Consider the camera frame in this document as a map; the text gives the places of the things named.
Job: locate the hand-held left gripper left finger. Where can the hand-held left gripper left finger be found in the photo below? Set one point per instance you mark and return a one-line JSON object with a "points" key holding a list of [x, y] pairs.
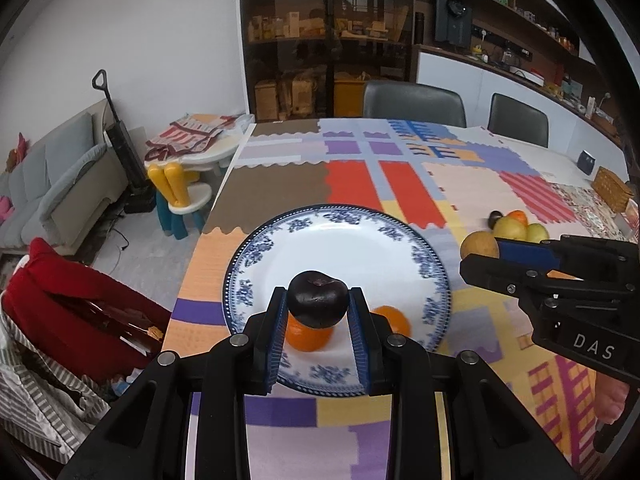
{"points": [[277, 332]]}

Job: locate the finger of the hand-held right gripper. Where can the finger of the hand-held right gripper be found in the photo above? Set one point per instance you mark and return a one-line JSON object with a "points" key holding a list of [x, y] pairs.
{"points": [[530, 254], [500, 277]]}

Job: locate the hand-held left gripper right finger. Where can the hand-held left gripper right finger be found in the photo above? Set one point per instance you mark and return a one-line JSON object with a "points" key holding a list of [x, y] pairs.
{"points": [[359, 335]]}

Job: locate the green pear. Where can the green pear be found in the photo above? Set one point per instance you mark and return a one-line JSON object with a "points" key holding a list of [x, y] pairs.
{"points": [[537, 232]]}

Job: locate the yellow pear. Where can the yellow pear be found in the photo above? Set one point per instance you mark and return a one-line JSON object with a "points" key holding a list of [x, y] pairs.
{"points": [[510, 230]]}

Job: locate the large orange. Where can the large orange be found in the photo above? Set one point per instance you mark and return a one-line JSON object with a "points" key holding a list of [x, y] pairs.
{"points": [[520, 217]]}

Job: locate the small brown round fruit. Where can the small brown round fruit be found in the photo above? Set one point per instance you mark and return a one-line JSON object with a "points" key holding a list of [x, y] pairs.
{"points": [[479, 246]]}

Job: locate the dark purple plum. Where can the dark purple plum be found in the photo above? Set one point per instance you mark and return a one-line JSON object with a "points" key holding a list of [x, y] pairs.
{"points": [[316, 300], [495, 218]]}

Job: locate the blue and white plate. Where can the blue and white plate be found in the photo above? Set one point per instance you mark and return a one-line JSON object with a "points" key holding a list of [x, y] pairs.
{"points": [[340, 250]]}

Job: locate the person's right hand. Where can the person's right hand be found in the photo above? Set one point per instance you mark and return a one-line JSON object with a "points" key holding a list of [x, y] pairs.
{"points": [[610, 400]]}

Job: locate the small orange tangerine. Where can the small orange tangerine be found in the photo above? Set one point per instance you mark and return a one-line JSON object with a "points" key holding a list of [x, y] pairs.
{"points": [[397, 322], [307, 337]]}

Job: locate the floral table mat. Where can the floral table mat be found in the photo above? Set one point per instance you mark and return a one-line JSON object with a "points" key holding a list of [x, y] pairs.
{"points": [[585, 205]]}

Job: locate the wicker basket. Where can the wicker basket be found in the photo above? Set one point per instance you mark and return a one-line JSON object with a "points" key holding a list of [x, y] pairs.
{"points": [[612, 187]]}

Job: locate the small dark blue device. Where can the small dark blue device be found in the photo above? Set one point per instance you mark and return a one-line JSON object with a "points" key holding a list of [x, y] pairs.
{"points": [[586, 159]]}

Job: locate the grey dining chair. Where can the grey dining chair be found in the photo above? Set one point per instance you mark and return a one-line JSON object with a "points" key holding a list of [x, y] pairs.
{"points": [[412, 102], [517, 120]]}

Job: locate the colourful patchwork tablecloth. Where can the colourful patchwork tablecloth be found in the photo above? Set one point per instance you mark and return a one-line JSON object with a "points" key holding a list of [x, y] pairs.
{"points": [[350, 180]]}

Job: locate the yellow and teal kids chair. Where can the yellow and teal kids chair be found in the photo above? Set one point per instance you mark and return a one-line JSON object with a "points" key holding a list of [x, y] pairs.
{"points": [[177, 195]]}

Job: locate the white kids table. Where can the white kids table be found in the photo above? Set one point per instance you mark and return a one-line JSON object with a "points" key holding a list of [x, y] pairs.
{"points": [[212, 155]]}

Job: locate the white sideboard cabinet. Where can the white sideboard cabinet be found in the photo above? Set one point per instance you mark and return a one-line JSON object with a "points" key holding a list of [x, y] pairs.
{"points": [[450, 75]]}

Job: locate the red striped patchwork cloth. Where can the red striped patchwork cloth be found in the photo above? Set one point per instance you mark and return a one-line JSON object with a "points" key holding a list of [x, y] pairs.
{"points": [[190, 132]]}

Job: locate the cardboard box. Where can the cardboard box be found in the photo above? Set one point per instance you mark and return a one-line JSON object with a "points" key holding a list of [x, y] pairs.
{"points": [[300, 95], [267, 100]]}

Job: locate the yellow storage box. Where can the yellow storage box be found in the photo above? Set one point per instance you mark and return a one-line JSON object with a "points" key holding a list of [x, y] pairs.
{"points": [[350, 97]]}

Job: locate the black shelf appliance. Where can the black shelf appliance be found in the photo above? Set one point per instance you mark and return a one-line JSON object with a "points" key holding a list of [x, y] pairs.
{"points": [[452, 20]]}

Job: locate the grey striped cloth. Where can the grey striped cloth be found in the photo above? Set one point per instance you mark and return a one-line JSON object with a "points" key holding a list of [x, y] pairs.
{"points": [[35, 400]]}

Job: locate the black upright vacuum cleaner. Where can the black upright vacuum cleaner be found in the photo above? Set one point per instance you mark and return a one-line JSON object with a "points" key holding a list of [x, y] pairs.
{"points": [[117, 135]]}

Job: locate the dark glass-door cabinet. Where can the dark glass-door cabinet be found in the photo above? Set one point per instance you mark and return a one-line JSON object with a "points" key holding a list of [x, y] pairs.
{"points": [[300, 60]]}

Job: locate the grey sofa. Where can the grey sofa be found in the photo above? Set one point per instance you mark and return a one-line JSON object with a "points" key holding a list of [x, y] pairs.
{"points": [[50, 180]]}

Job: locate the pink toy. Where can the pink toy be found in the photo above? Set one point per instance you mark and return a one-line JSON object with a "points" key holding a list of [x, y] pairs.
{"points": [[4, 207]]}

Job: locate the plush toy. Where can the plush toy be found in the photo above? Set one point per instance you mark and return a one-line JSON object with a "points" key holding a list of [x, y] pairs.
{"points": [[17, 150]]}

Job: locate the wooden wall shelf unit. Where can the wooden wall shelf unit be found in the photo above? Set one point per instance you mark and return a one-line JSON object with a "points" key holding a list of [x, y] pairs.
{"points": [[520, 25]]}

